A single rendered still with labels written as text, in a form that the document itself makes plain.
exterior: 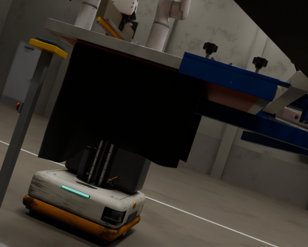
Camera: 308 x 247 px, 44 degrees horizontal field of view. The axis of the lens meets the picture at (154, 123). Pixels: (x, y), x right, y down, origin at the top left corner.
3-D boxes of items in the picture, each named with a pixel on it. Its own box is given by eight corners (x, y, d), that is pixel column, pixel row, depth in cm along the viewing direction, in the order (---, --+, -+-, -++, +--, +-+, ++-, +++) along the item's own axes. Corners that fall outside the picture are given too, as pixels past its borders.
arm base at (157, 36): (144, 54, 219) (153, 29, 219) (165, 61, 216) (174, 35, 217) (138, 47, 204) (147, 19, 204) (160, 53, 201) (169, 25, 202)
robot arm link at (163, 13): (153, 27, 215) (162, 0, 215) (175, 33, 212) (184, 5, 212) (149, 21, 206) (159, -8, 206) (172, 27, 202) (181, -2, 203)
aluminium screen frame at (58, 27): (43, 28, 129) (46, 17, 129) (95, 65, 186) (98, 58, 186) (274, 98, 116) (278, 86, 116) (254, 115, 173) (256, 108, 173)
